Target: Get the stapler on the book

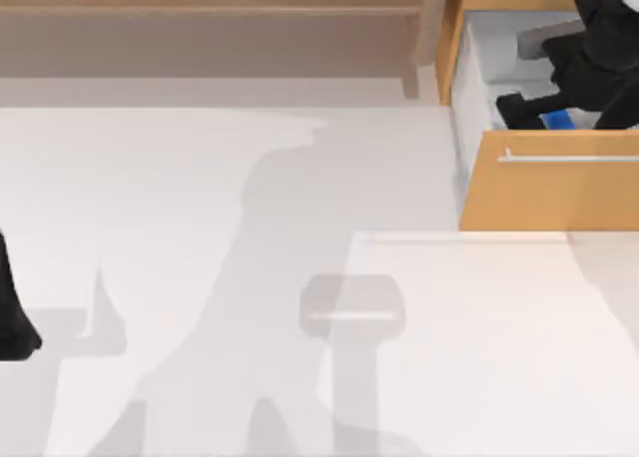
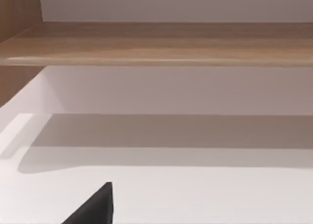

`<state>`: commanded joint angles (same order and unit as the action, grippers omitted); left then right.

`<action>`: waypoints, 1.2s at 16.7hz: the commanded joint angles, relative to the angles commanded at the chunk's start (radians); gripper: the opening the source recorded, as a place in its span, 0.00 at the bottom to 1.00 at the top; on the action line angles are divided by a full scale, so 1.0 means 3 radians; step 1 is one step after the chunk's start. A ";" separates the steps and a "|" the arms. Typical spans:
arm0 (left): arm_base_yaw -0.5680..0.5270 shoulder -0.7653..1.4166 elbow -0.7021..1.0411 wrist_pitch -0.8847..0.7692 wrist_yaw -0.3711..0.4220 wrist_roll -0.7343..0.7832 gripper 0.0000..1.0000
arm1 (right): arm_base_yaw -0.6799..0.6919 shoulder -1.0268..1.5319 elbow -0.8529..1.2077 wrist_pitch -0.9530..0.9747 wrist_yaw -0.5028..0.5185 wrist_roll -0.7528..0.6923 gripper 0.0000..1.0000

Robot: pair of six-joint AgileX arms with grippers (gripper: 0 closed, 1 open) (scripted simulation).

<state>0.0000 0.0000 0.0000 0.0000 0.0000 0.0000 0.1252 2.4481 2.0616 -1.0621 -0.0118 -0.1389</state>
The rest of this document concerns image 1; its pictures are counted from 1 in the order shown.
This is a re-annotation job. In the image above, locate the small blue object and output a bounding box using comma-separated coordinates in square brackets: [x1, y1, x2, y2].
[540, 109, 576, 131]

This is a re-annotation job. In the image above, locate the pale grey rounded box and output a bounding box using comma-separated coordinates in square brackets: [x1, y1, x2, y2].
[516, 19, 586, 60]

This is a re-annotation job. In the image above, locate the grey pierced drawer inside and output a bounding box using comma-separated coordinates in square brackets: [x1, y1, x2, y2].
[450, 9, 639, 180]

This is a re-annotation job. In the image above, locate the pale wooden drawer front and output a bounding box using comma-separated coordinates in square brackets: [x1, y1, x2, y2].
[457, 129, 639, 233]

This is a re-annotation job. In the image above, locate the wooden drawer cabinet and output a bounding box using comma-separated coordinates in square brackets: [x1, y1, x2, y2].
[432, 0, 571, 108]

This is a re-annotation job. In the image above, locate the wooden open shelf cupboard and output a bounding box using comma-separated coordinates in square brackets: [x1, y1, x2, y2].
[0, 0, 441, 100]

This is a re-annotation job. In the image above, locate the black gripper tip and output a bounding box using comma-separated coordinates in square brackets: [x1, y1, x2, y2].
[0, 231, 44, 362]

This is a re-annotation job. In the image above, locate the long metal drawer handle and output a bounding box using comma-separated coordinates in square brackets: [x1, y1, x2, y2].
[496, 148, 639, 166]

